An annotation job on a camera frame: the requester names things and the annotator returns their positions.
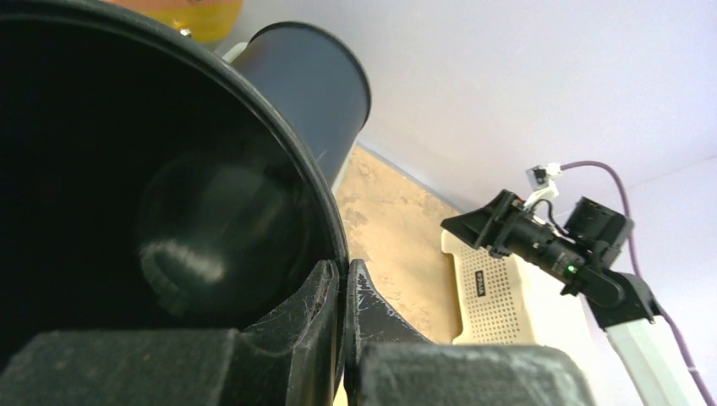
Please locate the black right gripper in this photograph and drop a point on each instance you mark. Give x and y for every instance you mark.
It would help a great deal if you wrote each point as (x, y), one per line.
(580, 260)

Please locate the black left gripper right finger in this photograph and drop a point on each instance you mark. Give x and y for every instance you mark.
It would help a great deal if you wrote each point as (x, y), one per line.
(389, 362)

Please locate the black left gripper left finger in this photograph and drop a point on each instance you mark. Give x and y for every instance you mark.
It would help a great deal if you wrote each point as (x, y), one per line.
(286, 358)

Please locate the cream perforated plastic basket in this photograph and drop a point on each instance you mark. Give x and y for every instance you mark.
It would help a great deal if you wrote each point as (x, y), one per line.
(509, 301)

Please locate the large black plastic bin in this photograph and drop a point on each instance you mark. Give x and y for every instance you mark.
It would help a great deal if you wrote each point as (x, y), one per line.
(145, 183)

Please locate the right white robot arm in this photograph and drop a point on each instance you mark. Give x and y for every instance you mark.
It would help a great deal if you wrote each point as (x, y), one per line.
(639, 332)

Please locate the dark blue inner bin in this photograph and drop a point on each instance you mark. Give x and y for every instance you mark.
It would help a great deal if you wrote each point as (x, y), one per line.
(316, 83)

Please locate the white drum with coloured drawers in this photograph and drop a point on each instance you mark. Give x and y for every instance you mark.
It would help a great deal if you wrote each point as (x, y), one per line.
(206, 20)

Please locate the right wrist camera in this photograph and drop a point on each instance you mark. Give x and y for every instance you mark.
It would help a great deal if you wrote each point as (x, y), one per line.
(542, 177)

